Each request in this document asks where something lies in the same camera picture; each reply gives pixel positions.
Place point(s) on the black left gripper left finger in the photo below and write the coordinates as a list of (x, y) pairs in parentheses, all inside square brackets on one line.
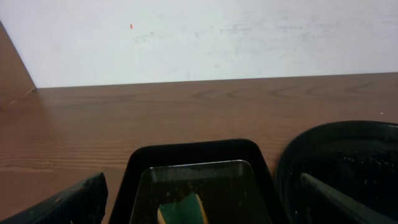
[(82, 203)]

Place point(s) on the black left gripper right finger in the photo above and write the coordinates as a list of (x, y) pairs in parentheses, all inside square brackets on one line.
[(352, 208)]

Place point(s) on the yellow green sponge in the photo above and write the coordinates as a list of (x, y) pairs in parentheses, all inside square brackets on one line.
[(190, 210)]

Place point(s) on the black round tray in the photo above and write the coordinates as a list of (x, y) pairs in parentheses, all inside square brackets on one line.
[(358, 158)]

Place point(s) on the black rectangular tray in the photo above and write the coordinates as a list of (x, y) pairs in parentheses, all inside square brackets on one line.
[(231, 178)]

